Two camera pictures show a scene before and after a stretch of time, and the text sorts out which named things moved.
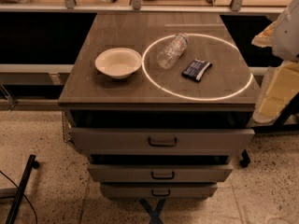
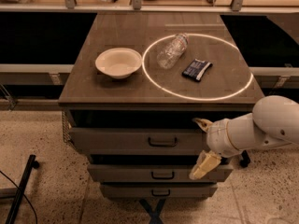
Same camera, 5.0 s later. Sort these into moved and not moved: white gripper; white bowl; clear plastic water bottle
Moved: white gripper
Not moved: white bowl; clear plastic water bottle
